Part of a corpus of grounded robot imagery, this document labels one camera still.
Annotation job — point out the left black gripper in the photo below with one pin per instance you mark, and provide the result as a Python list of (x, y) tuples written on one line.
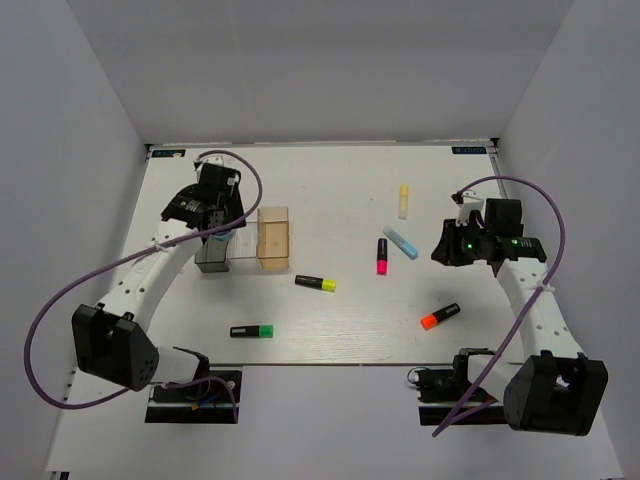
[(236, 209)]

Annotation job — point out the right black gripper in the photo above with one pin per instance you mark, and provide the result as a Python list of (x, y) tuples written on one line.
[(446, 251)]

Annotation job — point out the green black highlighter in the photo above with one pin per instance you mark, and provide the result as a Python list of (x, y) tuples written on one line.
[(252, 331)]

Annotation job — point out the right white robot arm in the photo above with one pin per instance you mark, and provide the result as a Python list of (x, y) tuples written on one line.
[(557, 389)]

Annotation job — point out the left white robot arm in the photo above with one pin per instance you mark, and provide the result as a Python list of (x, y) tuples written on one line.
[(110, 338)]

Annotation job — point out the clear transparent container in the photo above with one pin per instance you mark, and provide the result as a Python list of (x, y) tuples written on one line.
[(244, 244)]

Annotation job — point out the grey transparent container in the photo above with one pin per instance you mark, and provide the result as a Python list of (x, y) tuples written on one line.
[(212, 257)]

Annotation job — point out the pastel blue highlighter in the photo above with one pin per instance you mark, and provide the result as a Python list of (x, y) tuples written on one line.
[(406, 247)]

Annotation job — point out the orange transparent container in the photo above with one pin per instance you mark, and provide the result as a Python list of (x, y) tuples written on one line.
[(273, 238)]

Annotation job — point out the pink black highlighter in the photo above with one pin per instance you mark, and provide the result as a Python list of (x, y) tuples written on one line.
[(382, 256)]

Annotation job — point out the orange black highlighter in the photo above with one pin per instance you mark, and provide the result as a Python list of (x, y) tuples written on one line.
[(432, 320)]

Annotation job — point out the left blue table label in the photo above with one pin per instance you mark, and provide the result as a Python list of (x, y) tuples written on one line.
[(168, 153)]

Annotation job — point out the blue table label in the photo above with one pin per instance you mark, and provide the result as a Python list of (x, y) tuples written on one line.
[(469, 150), (168, 153)]

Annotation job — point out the pastel yellow highlighter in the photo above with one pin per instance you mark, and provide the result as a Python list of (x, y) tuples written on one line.
[(403, 203)]

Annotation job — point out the right blue table label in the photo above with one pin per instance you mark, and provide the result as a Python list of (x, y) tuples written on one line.
[(469, 150)]

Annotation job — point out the yellow black highlighter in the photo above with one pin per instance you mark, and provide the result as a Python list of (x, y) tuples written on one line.
[(317, 283)]

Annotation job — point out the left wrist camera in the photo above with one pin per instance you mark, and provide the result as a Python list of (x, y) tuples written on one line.
[(214, 159)]

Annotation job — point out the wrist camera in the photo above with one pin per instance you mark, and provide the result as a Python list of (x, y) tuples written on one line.
[(214, 159), (468, 203)]

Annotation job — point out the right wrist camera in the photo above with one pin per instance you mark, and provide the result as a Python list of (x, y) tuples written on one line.
[(468, 203)]

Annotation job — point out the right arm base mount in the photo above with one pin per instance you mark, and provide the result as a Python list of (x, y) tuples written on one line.
[(439, 389)]

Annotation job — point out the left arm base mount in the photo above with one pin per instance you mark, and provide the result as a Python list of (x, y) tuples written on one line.
[(208, 403)]

